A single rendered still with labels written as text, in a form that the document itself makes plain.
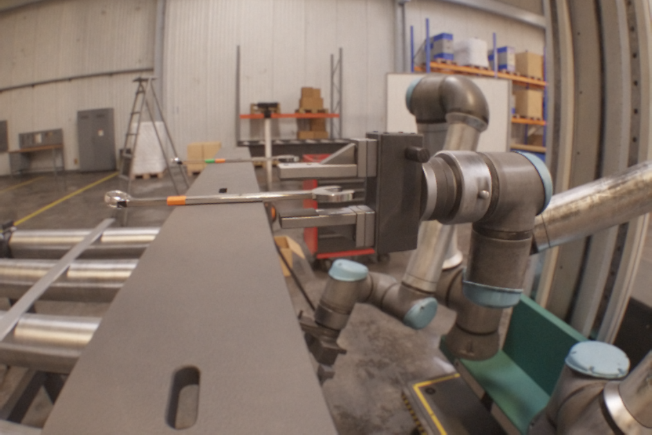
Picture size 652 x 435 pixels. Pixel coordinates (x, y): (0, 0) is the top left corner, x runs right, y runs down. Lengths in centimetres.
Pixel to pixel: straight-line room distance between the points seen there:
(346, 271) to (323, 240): 193
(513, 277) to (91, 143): 1085
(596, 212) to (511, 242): 20
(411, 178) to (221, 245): 22
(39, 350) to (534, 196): 83
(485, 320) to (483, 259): 63
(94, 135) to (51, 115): 209
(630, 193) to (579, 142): 43
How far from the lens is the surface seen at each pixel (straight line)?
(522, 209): 46
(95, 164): 1100
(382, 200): 37
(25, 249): 140
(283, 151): 561
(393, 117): 502
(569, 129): 101
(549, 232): 61
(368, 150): 36
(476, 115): 88
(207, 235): 26
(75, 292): 98
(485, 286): 49
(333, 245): 281
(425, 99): 97
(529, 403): 107
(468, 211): 41
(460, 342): 115
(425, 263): 84
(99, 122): 1086
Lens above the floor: 125
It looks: 11 degrees down
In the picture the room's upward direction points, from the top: straight up
